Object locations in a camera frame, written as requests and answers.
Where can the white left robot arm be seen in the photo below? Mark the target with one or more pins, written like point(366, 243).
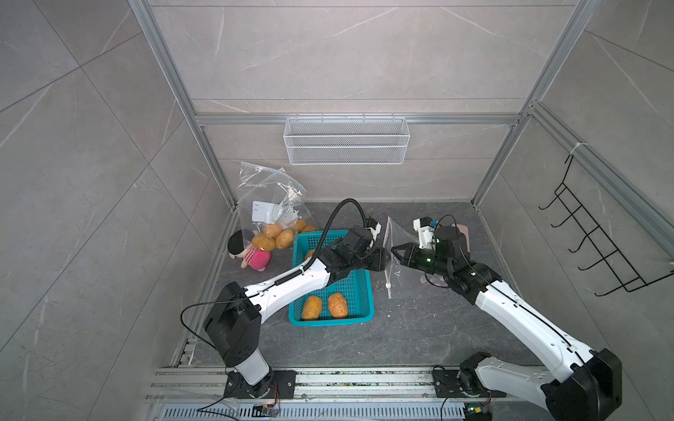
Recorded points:
point(235, 320)

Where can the wrinkled brown potato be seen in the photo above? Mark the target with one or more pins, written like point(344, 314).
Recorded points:
point(338, 306)

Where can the plush doll pink black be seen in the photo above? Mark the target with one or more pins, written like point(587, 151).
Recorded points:
point(239, 246)

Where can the smooth brown potato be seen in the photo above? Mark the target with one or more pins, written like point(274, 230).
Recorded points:
point(264, 242)

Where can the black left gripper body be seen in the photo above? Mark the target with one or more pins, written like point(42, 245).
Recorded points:
point(375, 260)

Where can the clear zipper bag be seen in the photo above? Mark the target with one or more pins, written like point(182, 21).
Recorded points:
point(267, 196)
point(302, 212)

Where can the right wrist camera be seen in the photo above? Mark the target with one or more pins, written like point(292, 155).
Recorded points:
point(425, 227)

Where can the long yellow potato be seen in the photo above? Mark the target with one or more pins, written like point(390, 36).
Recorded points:
point(312, 308)

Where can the teal plastic basket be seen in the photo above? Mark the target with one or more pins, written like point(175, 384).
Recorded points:
point(355, 288)

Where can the black wire hook rack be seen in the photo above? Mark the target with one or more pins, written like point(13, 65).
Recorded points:
point(595, 238)

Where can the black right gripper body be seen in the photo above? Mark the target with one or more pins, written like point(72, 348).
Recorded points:
point(431, 263)

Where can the pink rectangular box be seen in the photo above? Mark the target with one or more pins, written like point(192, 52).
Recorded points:
point(464, 230)

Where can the white wire mesh shelf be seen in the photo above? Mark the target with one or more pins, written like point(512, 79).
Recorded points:
point(346, 141)

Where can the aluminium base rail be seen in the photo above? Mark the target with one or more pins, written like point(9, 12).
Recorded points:
point(380, 393)

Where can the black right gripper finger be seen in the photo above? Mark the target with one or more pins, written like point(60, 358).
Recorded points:
point(407, 248)
point(407, 262)

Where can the pink dotted clear bag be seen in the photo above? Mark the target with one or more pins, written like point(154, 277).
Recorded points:
point(401, 281)

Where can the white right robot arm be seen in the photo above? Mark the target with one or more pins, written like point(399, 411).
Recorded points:
point(576, 382)

